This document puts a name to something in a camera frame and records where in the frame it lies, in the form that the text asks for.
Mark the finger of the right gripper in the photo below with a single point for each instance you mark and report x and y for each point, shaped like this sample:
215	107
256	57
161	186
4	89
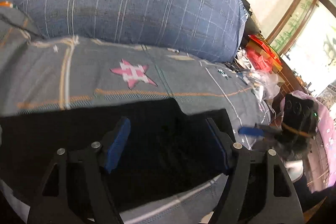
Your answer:
251	131

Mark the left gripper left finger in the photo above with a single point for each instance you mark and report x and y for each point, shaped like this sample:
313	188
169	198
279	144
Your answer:
74	187

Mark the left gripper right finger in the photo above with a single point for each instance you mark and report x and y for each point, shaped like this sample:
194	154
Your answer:
258	187

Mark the black pants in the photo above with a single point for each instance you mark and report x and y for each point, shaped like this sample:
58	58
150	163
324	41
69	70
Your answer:
167	151

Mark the clear plastic bags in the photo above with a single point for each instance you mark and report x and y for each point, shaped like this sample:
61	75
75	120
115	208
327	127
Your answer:
264	83

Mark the red box pile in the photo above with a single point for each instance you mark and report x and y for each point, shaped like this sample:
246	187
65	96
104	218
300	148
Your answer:
262	56

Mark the wooden framed picture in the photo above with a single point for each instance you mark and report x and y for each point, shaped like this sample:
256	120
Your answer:
291	24

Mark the grey patterned bed sheet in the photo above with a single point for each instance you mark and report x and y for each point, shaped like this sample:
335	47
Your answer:
72	72

